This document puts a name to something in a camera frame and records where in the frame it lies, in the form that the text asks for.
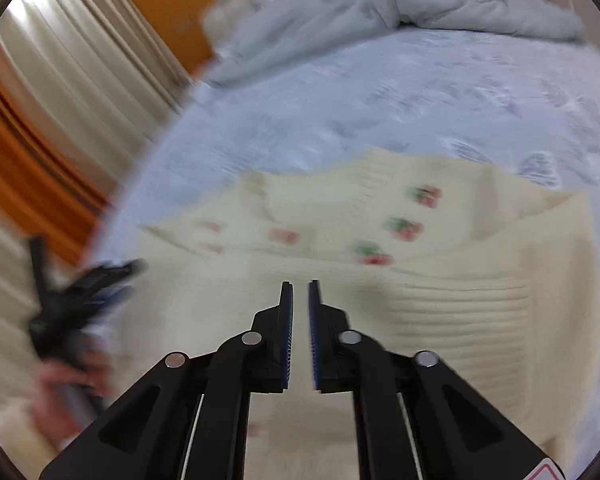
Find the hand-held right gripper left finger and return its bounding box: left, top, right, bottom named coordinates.
left=39, top=281, right=295, bottom=480

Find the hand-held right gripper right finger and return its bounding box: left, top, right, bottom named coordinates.
left=307, top=280, right=566, bottom=480

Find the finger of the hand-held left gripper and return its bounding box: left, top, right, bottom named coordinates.
left=87, top=285, right=134, bottom=315
left=77, top=258, right=149, bottom=292

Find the cream knit cherry sweater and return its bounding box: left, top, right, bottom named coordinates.
left=105, top=147, right=600, bottom=480

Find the person's left hand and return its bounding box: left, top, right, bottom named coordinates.
left=31, top=349, right=117, bottom=453

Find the beige curtain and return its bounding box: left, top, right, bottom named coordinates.
left=0, top=0, right=197, bottom=157
left=0, top=204, right=108, bottom=403

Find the orange curtain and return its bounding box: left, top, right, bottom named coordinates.
left=0, top=47, right=117, bottom=263

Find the bed with butterfly sheet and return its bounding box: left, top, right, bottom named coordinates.
left=87, top=27, right=600, bottom=480

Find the grey duvet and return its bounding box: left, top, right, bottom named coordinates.
left=202, top=0, right=587, bottom=86

